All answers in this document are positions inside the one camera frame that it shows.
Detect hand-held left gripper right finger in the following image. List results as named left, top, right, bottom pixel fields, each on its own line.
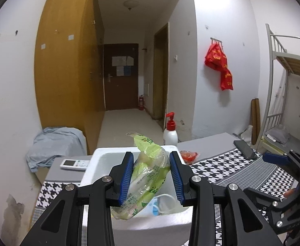
left=169, top=151, right=281, bottom=246

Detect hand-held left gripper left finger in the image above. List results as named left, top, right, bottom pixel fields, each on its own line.
left=19, top=152, right=135, bottom=246

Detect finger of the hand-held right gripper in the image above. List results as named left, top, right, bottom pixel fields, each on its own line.
left=262, top=149, right=300, bottom=175
left=243, top=188, right=298, bottom=235

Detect green plastic packet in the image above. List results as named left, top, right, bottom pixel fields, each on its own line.
left=111, top=131, right=171, bottom=220

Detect blue face mask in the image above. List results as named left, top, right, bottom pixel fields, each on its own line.
left=140, top=193, right=181, bottom=216

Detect white foam box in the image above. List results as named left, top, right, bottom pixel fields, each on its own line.
left=80, top=145, right=194, bottom=246

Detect grey pillow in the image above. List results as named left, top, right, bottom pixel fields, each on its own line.
left=265, top=127, right=290, bottom=144

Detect red snack packet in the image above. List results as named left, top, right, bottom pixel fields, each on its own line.
left=179, top=150, right=200, bottom=165

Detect black smartphone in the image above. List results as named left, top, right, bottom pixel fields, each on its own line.
left=233, top=140, right=258, bottom=160

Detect houndstooth tablecloth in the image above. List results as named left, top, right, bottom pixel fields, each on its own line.
left=29, top=147, right=300, bottom=246

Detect wooden boards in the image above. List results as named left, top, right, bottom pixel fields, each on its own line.
left=251, top=98, right=261, bottom=145

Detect white lotion pump bottle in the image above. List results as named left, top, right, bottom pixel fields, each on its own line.
left=163, top=112, right=179, bottom=146

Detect white remote control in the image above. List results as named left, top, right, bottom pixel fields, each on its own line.
left=60, top=159, right=91, bottom=172

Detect blue-grey cloth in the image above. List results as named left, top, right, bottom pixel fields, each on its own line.
left=25, top=126, right=86, bottom=173

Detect dark brown door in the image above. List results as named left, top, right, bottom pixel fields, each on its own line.
left=103, top=43, right=139, bottom=111

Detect red plastic bag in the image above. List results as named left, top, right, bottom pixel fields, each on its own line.
left=219, top=69, right=234, bottom=91
left=204, top=43, right=229, bottom=72

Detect metal bunk bed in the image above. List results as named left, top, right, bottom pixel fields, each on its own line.
left=265, top=24, right=300, bottom=159

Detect wooden wardrobe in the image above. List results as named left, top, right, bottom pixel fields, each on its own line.
left=34, top=0, right=105, bottom=154

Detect large white paper notice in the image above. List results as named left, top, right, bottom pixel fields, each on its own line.
left=112, top=56, right=127, bottom=66

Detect ceiling lamp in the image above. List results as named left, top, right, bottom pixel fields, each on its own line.
left=123, top=0, right=139, bottom=11

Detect wooden door frame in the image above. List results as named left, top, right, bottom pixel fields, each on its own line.
left=154, top=23, right=169, bottom=121

